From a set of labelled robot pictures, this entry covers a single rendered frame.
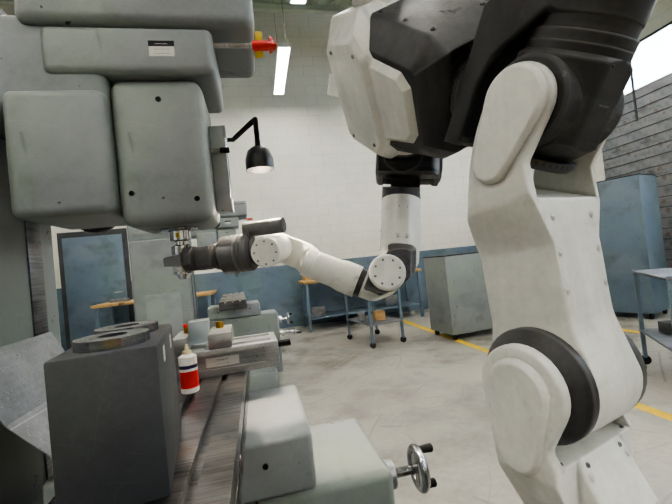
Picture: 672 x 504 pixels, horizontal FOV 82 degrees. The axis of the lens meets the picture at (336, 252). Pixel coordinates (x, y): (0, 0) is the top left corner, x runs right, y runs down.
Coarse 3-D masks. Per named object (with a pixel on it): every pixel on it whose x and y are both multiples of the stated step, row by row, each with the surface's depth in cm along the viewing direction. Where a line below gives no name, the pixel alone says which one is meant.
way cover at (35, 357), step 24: (48, 336) 98; (0, 360) 78; (24, 360) 84; (48, 360) 92; (0, 384) 74; (24, 384) 80; (0, 408) 71; (24, 408) 76; (24, 432) 72; (48, 456) 71
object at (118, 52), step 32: (64, 32) 78; (96, 32) 79; (128, 32) 80; (160, 32) 82; (192, 32) 83; (64, 64) 78; (96, 64) 79; (128, 64) 80; (160, 64) 81; (192, 64) 83
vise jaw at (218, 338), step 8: (216, 328) 109; (224, 328) 108; (232, 328) 113; (208, 336) 100; (216, 336) 100; (224, 336) 101; (232, 336) 107; (208, 344) 100; (216, 344) 100; (224, 344) 101; (232, 344) 102
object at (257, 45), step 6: (216, 42) 85; (222, 42) 86; (228, 42) 86; (252, 42) 87; (258, 42) 87; (264, 42) 87; (270, 42) 87; (234, 48) 87; (240, 48) 87; (246, 48) 87; (252, 48) 87; (258, 48) 87; (264, 48) 87; (270, 48) 88; (276, 48) 88
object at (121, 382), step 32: (64, 352) 49; (96, 352) 47; (128, 352) 47; (160, 352) 50; (64, 384) 44; (96, 384) 45; (128, 384) 46; (160, 384) 48; (64, 416) 44; (96, 416) 45; (128, 416) 46; (160, 416) 47; (64, 448) 44; (96, 448) 45; (128, 448) 46; (160, 448) 47; (64, 480) 44; (96, 480) 45; (128, 480) 46; (160, 480) 47
